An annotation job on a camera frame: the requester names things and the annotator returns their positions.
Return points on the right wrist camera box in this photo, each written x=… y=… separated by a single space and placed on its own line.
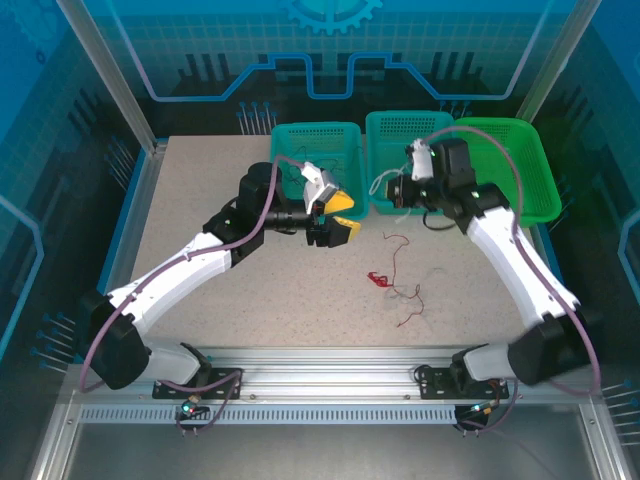
x=422 y=162

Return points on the green plastic basket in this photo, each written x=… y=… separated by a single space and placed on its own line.
x=530 y=170

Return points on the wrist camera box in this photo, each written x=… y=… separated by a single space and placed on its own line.
x=422 y=162
x=320 y=190

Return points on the grey metal shelf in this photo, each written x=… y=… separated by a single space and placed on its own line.
x=325 y=455

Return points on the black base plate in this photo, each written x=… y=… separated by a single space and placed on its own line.
x=435 y=382
x=225 y=387

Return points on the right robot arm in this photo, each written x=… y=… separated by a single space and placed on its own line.
x=500 y=250

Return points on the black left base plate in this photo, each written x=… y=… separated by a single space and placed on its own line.
x=225 y=387

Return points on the aluminium frame post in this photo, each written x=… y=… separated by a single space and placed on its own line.
x=115 y=75
x=555 y=60

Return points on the teal plastic basket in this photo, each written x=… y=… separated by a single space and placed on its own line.
x=320 y=140
x=395 y=145

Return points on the aluminium side beam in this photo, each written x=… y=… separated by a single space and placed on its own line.
x=547 y=250
x=135 y=220

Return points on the small lit connector module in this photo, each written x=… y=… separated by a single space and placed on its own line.
x=482 y=409
x=189 y=407

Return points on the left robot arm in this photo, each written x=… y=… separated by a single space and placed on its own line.
x=170 y=280

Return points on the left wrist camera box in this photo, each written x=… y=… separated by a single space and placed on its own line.
x=320 y=190

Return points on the aluminium mounting rail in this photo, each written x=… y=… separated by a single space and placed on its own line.
x=325 y=372

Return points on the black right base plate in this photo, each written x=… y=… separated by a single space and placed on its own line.
x=435 y=382

